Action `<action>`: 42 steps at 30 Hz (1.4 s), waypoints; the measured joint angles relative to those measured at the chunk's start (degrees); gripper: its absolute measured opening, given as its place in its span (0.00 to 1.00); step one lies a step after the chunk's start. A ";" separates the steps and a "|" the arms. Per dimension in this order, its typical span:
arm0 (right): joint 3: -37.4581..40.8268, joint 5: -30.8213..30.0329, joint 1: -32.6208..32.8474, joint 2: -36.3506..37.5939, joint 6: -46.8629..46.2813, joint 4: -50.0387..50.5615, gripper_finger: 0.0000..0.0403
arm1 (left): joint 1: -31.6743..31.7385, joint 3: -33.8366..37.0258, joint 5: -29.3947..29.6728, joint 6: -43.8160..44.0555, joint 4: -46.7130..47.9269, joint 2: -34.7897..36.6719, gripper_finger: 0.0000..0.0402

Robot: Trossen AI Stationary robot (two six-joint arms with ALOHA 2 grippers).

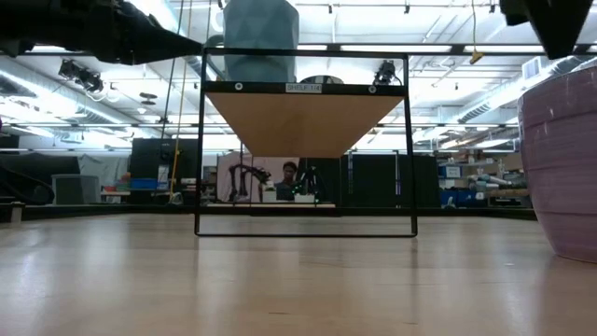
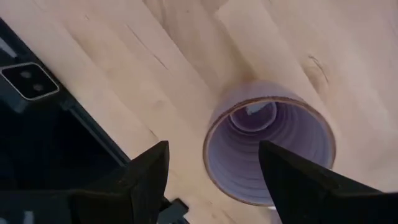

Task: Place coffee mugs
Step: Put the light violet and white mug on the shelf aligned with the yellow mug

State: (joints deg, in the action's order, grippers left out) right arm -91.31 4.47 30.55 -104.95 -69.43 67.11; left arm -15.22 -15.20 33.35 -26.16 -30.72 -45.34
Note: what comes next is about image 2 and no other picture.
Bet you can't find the purple ribbed mug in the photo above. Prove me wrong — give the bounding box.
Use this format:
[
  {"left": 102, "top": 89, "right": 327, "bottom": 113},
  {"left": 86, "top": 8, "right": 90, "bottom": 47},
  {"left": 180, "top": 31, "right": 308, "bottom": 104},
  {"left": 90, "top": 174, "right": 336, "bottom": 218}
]
[{"left": 202, "top": 79, "right": 337, "bottom": 207}]

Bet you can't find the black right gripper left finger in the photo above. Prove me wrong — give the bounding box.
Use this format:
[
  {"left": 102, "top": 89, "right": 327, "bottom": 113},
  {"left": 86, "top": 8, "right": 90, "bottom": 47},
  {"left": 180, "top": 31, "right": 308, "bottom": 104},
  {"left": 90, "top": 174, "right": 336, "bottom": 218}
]
[{"left": 70, "top": 140, "right": 170, "bottom": 224}]

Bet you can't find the square metal-edged black bracket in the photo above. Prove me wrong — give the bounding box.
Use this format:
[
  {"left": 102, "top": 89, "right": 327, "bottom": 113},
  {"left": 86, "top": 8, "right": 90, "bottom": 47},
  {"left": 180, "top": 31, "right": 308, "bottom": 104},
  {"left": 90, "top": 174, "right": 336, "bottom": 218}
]
[{"left": 0, "top": 62, "right": 60, "bottom": 101}]

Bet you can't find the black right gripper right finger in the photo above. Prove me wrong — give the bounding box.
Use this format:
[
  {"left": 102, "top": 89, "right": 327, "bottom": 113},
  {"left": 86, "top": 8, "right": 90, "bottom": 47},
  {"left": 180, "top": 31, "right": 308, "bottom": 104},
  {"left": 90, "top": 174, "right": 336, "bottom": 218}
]
[{"left": 258, "top": 139, "right": 398, "bottom": 224}]

